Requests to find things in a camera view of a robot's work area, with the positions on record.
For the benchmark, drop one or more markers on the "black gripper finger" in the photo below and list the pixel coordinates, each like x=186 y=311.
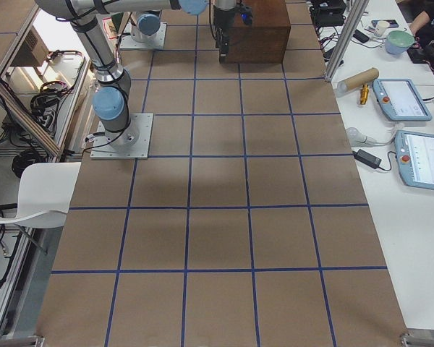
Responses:
x=217 y=37
x=223 y=45

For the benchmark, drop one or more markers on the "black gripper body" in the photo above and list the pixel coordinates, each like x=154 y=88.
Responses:
x=223 y=19

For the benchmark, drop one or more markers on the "dark wooden drawer box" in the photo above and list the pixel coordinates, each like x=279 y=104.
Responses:
x=262 y=42

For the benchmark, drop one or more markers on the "brass cylindrical tool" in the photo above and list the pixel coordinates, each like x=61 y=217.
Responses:
x=364 y=92

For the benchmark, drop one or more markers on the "cardboard tube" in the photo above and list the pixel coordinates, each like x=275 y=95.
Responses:
x=358 y=80

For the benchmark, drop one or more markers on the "white paper cup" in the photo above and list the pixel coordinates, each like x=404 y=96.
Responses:
x=380 y=27

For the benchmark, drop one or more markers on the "white light bulb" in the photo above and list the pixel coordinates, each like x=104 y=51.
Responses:
x=358 y=139

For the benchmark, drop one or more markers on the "mint green bowl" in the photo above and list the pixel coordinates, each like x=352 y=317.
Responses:
x=398 y=41

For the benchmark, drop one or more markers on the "black power adapter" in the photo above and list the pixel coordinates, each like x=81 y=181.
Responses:
x=367 y=158

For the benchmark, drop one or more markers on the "upper blue teach pendant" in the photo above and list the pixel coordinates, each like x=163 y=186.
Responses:
x=399 y=100

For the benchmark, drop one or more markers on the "blue teach pendant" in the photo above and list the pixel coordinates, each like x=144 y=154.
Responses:
x=415 y=158
x=399 y=100

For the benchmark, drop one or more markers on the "person in patterned shirt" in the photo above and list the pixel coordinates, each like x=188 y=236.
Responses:
x=432 y=25

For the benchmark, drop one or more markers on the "lower blue teach pendant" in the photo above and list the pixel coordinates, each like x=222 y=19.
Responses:
x=415 y=158

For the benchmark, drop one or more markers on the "white plastic chair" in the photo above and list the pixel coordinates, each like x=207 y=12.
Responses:
x=44 y=195

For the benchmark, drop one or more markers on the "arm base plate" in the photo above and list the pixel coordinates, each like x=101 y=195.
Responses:
x=155 y=43
x=133 y=143

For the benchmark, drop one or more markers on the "aluminium frame post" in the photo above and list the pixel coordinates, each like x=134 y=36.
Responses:
x=352 y=21

